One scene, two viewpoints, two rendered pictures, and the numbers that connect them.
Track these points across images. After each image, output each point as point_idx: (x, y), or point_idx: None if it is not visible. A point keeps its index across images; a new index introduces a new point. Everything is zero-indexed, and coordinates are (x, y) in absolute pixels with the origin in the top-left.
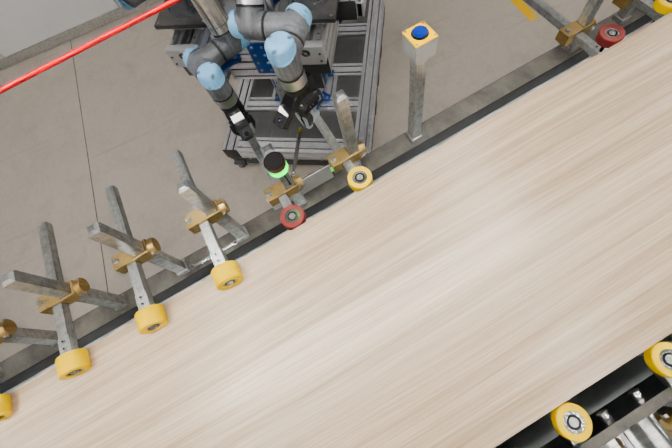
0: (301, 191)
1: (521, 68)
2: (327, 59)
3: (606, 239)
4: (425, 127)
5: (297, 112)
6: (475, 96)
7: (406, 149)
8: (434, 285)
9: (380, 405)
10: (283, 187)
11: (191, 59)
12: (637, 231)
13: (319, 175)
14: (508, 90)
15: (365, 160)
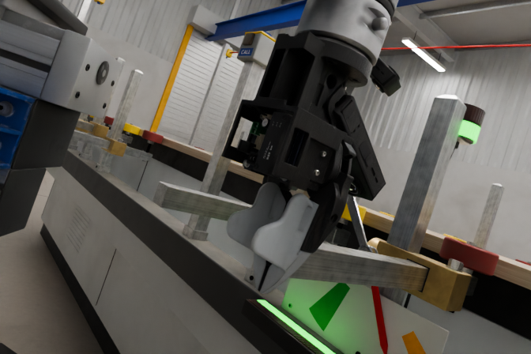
0: (350, 333)
1: (111, 182)
2: (78, 117)
3: None
4: (178, 227)
5: (346, 87)
6: (138, 201)
7: (215, 246)
8: (428, 231)
9: None
10: (418, 254)
11: None
12: None
13: (315, 280)
14: (139, 193)
15: (237, 273)
